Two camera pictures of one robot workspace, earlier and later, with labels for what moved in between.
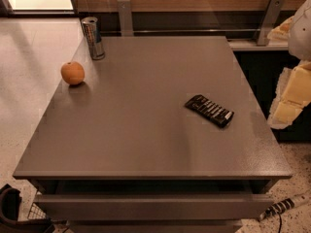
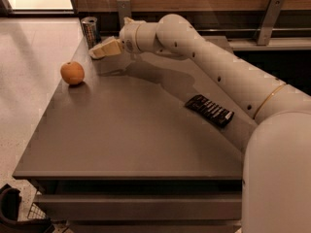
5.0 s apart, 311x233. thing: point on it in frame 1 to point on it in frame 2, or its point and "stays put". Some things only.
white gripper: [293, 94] to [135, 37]
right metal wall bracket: [271, 18] stays put
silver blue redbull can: [93, 38] stays put
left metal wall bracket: [124, 12] stays put
